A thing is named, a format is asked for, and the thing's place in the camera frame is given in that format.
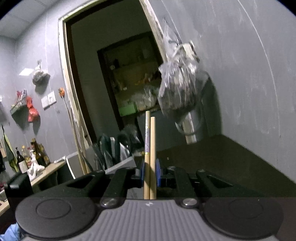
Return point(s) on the black garbage bag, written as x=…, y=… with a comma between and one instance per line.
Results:
x=133, y=133

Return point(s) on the red plastic bag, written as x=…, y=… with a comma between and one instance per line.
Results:
x=32, y=110

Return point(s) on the black slotted utensil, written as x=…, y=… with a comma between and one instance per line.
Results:
x=98, y=157

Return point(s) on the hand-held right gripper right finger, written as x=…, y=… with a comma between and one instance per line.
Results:
x=158, y=173

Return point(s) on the wooden counter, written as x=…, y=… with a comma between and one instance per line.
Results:
x=50, y=166

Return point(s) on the hanging clear plastic bag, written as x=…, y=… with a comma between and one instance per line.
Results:
x=178, y=88

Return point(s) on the white wall switch panel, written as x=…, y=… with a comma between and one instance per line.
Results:
x=48, y=99

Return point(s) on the hanging dark mesh bag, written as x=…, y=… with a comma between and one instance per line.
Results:
x=39, y=76

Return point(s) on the black box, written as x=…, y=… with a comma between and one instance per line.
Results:
x=18, y=185

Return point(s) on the wooden shelf unit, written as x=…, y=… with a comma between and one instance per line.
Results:
x=129, y=58

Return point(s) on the blue cloth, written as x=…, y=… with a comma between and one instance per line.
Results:
x=10, y=231

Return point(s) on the orange wall hook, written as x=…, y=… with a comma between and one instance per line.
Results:
x=61, y=91

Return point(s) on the black kitchen scissors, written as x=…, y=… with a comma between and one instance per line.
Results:
x=105, y=146

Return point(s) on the white perforated plastic basket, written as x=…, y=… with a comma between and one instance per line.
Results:
x=124, y=163

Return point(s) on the white crumpled cloth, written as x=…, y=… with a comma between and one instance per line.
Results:
x=34, y=169

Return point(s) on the green towel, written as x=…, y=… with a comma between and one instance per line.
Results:
x=9, y=150

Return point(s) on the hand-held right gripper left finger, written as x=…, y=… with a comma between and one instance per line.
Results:
x=142, y=172

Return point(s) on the white drain pipe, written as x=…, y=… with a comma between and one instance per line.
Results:
x=188, y=129

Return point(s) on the pale door frame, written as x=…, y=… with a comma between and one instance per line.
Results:
x=63, y=58

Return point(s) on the green box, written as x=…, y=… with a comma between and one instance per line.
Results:
x=126, y=109

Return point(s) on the ceiling light panel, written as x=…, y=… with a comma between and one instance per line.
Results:
x=26, y=71

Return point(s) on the clear plastic food bags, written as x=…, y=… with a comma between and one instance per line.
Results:
x=148, y=97

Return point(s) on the dark bottle white label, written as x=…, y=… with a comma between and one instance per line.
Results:
x=20, y=162

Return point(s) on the brown glass bottle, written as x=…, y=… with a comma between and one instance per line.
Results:
x=38, y=153

